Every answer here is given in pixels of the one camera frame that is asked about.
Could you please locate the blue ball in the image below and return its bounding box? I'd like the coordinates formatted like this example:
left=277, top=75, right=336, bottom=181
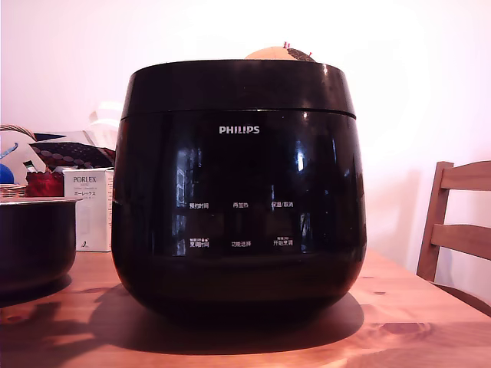
left=0, top=163, right=16, bottom=187

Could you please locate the red crinkled bag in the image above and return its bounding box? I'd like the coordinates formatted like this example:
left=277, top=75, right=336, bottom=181
left=25, top=170, right=64, bottom=199

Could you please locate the black rice cooker lid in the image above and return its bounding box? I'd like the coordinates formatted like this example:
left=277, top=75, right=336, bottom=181
left=119, top=59, right=358, bottom=121

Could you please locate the black Philips rice cooker body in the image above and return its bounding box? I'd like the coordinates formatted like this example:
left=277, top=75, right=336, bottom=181
left=110, top=108, right=368, bottom=318

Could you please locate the dotted dark red cloth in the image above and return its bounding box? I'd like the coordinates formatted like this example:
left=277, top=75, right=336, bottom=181
left=29, top=140, right=117, bottom=169

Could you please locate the black inner cooking pot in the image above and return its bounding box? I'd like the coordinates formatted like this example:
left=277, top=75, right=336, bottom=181
left=0, top=198, right=79, bottom=297

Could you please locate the wicker basket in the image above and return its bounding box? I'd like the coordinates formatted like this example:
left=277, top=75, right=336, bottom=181
left=0, top=123, right=40, bottom=203

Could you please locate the cork globe with pins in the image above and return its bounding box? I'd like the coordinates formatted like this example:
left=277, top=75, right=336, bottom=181
left=243, top=42, right=319, bottom=64

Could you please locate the wooden chair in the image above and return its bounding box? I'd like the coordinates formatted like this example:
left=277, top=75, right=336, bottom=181
left=416, top=160, right=491, bottom=312

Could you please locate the white plastic object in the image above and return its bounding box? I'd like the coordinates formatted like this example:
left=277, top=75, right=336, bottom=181
left=82, top=100, right=126, bottom=148

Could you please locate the white Porlex box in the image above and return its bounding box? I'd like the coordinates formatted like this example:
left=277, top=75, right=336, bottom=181
left=62, top=167, right=116, bottom=253

